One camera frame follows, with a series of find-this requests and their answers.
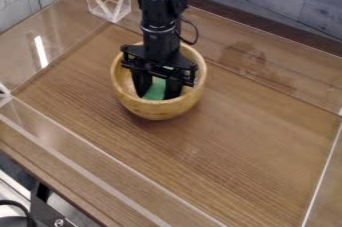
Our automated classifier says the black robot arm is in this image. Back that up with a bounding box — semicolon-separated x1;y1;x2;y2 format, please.
121;0;197;100

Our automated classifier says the clear acrylic enclosure wall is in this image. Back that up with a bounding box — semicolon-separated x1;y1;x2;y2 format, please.
0;0;342;227

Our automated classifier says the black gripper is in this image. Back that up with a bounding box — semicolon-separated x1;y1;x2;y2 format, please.
120;45;198;100

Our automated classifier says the black table leg bracket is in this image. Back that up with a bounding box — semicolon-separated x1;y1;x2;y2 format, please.
29;183;77;227

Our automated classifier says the wooden bowl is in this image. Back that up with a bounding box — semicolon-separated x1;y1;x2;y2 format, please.
109;44;208;121

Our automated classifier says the black cable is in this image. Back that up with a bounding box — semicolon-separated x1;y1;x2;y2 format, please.
0;199;36;227

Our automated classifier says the green rectangular stick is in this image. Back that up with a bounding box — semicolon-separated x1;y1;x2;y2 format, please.
142;72;172;101

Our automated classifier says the clear acrylic corner bracket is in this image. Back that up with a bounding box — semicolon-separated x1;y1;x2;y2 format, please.
86;0;130;23

